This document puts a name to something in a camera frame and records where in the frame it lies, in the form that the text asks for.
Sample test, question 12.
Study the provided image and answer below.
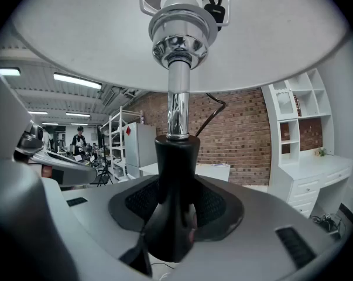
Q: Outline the white table lamp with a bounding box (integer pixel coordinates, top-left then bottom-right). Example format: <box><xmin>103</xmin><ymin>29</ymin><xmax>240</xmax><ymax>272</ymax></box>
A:
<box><xmin>11</xmin><ymin>0</ymin><xmax>352</xmax><ymax>277</ymax></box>

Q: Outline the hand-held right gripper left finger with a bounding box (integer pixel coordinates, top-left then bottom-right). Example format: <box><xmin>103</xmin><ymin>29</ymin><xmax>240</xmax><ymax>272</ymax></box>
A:
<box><xmin>42</xmin><ymin>174</ymin><xmax>159</xmax><ymax>281</ymax></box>

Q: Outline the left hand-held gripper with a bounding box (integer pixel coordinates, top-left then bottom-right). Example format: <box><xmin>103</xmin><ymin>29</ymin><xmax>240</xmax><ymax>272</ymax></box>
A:
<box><xmin>13</xmin><ymin>121</ymin><xmax>98</xmax><ymax>187</ymax></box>

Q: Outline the black cable bundle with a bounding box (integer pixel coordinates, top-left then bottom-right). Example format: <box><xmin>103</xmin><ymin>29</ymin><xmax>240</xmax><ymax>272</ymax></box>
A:
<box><xmin>309</xmin><ymin>212</ymin><xmax>343</xmax><ymax>234</ymax></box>

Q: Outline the black folding chair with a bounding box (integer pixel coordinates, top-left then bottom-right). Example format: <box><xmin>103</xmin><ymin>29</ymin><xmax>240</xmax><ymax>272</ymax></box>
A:
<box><xmin>90</xmin><ymin>159</ymin><xmax>113</xmax><ymax>187</ymax></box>

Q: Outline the white shelf unit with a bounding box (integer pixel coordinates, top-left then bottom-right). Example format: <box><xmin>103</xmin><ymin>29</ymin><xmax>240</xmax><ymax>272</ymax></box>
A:
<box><xmin>261</xmin><ymin>67</ymin><xmax>353</xmax><ymax>220</ymax></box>

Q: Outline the white metal shelf rack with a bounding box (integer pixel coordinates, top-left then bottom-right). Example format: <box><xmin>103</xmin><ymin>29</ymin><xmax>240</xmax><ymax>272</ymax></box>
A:
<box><xmin>100</xmin><ymin>106</ymin><xmax>144</xmax><ymax>184</ymax></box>

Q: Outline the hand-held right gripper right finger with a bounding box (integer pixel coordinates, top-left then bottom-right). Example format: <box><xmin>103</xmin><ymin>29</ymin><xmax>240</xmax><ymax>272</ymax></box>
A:
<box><xmin>167</xmin><ymin>173</ymin><xmax>341</xmax><ymax>281</ymax></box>

